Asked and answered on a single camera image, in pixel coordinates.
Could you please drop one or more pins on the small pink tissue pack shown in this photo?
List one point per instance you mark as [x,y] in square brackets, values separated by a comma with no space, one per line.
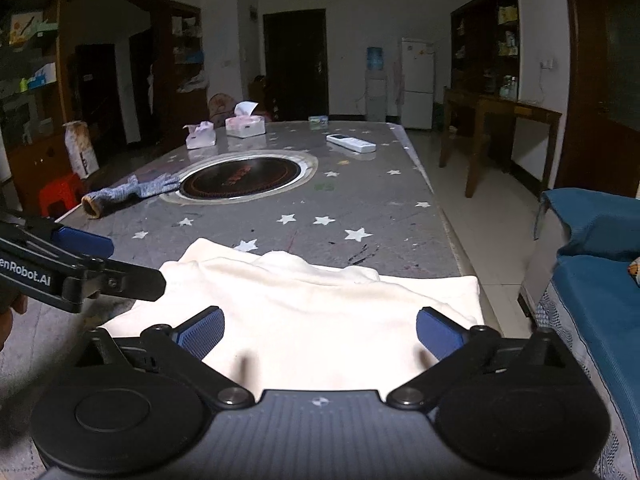
[202,135]

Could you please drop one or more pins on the dark wooden display cabinet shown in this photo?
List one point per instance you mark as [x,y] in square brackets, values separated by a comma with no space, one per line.
[128,73]

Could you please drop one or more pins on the water dispenser with blue bottle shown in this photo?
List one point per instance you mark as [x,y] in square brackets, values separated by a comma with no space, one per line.
[376,85]

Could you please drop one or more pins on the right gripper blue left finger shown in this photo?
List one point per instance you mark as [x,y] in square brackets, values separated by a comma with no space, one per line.
[179,353]

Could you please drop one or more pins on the white remote control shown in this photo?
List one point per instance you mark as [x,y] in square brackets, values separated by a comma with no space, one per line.
[350,143]

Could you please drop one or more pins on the white refrigerator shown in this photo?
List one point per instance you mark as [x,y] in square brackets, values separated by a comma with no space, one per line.
[417,85]

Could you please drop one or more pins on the person's left hand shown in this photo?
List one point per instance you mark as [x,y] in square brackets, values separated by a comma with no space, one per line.
[19,307]

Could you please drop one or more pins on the grey star pattern tablecloth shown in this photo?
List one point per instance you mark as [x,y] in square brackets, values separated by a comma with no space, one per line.
[79,403]

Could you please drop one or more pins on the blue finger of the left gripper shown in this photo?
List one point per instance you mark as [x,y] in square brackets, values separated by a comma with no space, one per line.
[92,277]
[82,242]

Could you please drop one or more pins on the small green packet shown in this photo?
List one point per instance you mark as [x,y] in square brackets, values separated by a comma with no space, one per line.
[318,122]

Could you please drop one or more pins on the round black induction cooktop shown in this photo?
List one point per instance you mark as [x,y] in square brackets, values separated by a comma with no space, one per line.
[239,178]

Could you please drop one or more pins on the round patterned fan heater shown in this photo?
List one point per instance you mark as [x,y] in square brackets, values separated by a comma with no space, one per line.
[221,106]

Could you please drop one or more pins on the blue grey knitted sock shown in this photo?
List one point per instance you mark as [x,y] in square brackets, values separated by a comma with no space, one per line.
[98,204]

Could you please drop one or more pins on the white paper bag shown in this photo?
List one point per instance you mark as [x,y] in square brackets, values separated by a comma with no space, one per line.
[80,150]

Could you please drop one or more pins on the dark wooden shelf cabinet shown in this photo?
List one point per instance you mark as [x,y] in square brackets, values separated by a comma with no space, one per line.
[485,43]

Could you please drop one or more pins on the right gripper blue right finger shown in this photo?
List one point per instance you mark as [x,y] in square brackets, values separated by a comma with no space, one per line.
[461,354]

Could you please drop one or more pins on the cream white sweatshirt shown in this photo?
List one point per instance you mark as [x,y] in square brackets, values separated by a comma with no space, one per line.
[291,325]

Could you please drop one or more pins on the red plastic stool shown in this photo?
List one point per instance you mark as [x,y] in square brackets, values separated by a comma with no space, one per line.
[60,195]

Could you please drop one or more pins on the dark wooden side table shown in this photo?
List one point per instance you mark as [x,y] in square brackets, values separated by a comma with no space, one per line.
[494,123]

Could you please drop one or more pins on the blue sofa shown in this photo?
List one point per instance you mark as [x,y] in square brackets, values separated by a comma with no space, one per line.
[583,281]

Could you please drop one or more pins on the pink tissue box with tissue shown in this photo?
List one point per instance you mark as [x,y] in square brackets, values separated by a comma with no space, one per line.
[244,123]

